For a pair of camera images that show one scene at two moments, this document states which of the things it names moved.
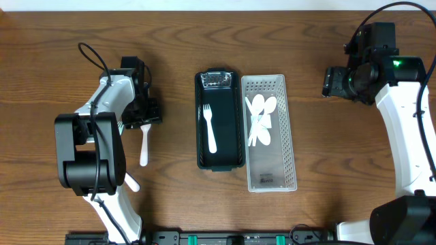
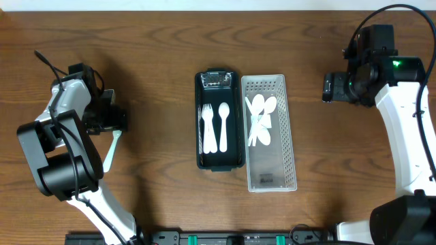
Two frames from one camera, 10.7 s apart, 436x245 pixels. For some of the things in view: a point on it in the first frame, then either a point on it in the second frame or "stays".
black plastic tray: [220, 88] stays
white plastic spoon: [257, 103] stays
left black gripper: [146, 118] -> [114, 120]
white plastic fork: [133, 184] -> [210, 113]
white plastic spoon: [263, 133] stays
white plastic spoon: [263, 133] stays
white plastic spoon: [144, 157] -> [224, 111]
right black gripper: [332, 84] stays
